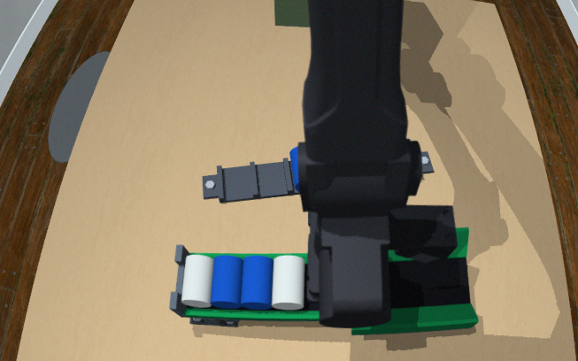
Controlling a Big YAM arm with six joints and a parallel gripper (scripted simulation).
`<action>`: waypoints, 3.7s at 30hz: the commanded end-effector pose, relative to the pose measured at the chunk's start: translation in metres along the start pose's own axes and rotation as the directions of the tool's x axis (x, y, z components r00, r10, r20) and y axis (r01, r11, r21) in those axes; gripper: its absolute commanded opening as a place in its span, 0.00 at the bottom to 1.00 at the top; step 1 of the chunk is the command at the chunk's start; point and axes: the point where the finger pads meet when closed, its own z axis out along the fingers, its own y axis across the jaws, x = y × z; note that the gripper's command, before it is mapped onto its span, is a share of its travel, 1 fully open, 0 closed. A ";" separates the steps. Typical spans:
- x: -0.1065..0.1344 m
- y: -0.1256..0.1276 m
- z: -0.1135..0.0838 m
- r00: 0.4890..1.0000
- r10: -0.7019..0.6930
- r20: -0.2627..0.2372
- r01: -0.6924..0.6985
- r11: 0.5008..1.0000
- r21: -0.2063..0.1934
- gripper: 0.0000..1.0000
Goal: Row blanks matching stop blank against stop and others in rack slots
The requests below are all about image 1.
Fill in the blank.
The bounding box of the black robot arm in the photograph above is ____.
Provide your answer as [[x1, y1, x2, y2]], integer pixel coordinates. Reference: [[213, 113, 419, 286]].
[[297, 0, 458, 328]]

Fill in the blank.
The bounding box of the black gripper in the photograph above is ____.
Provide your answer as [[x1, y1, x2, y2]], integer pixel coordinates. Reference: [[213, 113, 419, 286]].
[[306, 212, 322, 303]]

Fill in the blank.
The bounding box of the grey ribbed rack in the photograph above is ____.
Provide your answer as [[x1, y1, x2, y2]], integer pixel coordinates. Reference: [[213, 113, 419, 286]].
[[220, 161, 300, 204]]

